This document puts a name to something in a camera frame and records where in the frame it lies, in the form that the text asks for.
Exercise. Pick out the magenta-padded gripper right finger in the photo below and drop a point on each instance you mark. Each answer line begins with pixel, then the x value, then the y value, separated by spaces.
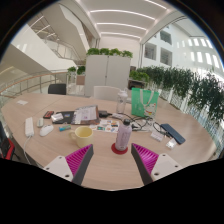
pixel 146 160

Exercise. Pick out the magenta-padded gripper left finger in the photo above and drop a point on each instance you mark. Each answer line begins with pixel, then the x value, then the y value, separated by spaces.
pixel 77 161

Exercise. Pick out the purple drink bottle black cap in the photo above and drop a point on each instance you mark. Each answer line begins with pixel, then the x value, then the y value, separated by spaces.
pixel 123 136

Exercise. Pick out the clear plastic water bottle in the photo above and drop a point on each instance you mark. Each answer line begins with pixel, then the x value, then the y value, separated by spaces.
pixel 121 101

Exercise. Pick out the pale yellow mug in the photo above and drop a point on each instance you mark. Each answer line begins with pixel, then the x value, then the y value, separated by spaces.
pixel 83 136

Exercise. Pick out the white flat packet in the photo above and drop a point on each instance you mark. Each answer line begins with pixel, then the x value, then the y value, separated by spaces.
pixel 157 136

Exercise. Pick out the flat round red coaster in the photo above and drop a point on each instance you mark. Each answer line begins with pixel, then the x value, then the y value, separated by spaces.
pixel 119 152

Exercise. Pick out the small clear packet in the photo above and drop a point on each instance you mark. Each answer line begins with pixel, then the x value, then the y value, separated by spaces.
pixel 171 143

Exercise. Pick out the small teal tube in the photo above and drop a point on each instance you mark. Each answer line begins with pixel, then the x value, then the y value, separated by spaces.
pixel 64 128

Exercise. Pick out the dark blue keyboard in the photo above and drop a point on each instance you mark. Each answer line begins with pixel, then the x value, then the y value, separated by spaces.
pixel 173 133

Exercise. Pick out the white computer mouse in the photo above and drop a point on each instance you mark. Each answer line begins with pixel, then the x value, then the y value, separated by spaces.
pixel 46 130

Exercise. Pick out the black flat folder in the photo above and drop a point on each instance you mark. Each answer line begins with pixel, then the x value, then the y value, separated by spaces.
pixel 68 117

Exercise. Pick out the colourful sticker sheet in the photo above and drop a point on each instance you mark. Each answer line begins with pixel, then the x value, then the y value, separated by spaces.
pixel 106 126

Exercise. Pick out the small white box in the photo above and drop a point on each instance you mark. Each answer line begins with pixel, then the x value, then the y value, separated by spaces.
pixel 57 117

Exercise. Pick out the white power adapter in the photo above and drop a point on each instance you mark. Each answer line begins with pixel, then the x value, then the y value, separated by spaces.
pixel 117 116

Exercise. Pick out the small white charger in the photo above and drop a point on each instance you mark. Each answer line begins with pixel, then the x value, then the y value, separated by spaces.
pixel 40 122

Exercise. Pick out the black power bank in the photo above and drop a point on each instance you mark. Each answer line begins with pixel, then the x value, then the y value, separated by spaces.
pixel 103 113

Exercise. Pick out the small red black case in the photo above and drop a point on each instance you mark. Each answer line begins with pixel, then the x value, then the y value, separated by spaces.
pixel 48 114

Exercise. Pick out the green tote bag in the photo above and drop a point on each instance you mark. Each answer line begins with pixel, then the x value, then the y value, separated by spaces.
pixel 144 103

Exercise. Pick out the white power strip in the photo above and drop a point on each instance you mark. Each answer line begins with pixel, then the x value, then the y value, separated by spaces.
pixel 29 126

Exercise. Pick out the black and red chair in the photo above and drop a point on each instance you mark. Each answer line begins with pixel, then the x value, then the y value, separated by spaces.
pixel 6 148

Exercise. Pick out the white chair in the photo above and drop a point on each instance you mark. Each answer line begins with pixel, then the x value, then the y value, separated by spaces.
pixel 106 93

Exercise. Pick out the white paper slip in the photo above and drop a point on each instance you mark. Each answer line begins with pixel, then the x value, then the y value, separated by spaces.
pixel 22 102

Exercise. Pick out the brown planter with green plants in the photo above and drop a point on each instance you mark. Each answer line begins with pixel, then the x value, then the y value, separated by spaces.
pixel 77 76
pixel 138 78

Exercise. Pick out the row of green potted plants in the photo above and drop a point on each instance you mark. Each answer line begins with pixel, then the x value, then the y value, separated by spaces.
pixel 190 86

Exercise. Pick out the glass balustrade wooden handrail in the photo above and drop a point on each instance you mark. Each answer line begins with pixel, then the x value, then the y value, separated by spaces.
pixel 30 85

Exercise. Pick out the white cabinet with plants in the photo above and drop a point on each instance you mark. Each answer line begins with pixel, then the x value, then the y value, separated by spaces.
pixel 106 75

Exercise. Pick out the ceiling light strips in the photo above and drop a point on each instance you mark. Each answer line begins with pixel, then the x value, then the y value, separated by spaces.
pixel 123 20

